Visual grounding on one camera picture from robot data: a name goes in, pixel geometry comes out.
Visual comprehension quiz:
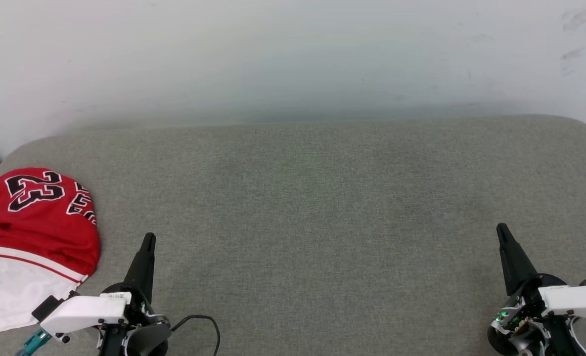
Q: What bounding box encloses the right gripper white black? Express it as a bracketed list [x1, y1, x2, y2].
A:
[488, 223, 586, 356]

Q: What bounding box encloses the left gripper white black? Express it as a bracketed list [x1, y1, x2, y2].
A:
[41, 232, 172, 356]

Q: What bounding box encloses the red basketball jersey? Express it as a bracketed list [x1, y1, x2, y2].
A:
[0, 167, 100, 334]

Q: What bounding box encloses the grey fabric sofa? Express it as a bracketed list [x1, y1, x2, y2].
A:
[0, 115, 586, 356]

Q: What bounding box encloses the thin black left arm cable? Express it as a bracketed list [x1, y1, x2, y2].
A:
[171, 314, 221, 356]

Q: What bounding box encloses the left camera cable teal plug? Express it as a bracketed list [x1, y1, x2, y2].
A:
[16, 329, 52, 356]

